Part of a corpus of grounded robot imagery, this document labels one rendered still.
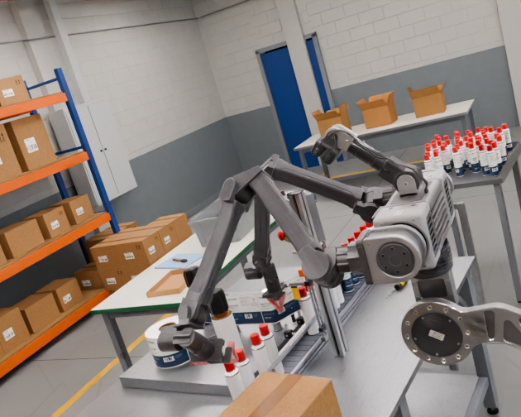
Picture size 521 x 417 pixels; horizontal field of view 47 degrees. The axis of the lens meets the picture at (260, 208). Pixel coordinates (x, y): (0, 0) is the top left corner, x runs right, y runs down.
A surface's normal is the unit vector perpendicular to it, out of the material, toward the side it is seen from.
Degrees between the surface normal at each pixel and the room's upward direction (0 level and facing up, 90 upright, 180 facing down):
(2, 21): 90
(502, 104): 90
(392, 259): 90
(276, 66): 90
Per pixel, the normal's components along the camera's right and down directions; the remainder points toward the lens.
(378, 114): -0.44, 0.34
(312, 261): -0.49, -0.33
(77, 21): 0.87, -0.15
